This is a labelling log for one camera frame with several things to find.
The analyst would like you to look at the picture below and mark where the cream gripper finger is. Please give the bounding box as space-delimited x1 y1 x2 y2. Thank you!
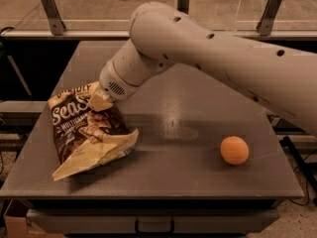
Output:
87 85 114 112

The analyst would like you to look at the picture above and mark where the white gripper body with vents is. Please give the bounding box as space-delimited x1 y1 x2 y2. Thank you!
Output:
99 58 142 100

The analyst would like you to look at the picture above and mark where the brown sea salt chip bag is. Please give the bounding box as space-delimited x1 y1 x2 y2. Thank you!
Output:
49 82 139 180

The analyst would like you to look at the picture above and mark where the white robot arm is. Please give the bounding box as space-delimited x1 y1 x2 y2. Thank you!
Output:
99 2 317 136

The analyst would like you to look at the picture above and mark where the orange fruit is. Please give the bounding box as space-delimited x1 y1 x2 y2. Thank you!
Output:
220 136 250 166

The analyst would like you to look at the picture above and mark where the cardboard box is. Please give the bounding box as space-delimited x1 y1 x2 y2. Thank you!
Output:
4 199 64 238

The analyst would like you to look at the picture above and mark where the left metal rail bracket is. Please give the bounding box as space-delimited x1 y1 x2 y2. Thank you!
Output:
41 0 66 36

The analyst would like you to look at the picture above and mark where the metal rail bracket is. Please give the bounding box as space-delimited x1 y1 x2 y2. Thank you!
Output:
177 0 190 14
257 0 282 36
41 0 66 36

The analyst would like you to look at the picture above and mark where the middle metal rail bracket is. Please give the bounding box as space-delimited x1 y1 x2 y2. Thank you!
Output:
177 0 190 14

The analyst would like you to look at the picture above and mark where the grey horizontal barrier rail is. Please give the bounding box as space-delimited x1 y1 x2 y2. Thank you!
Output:
1 29 317 41

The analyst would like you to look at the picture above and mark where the grey drawer with black handle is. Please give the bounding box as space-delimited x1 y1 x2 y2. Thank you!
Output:
27 209 278 236

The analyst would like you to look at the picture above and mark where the right metal rail bracket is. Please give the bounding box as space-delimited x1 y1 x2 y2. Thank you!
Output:
257 0 282 36

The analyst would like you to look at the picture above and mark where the black floor cable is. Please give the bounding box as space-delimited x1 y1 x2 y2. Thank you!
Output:
286 149 317 207

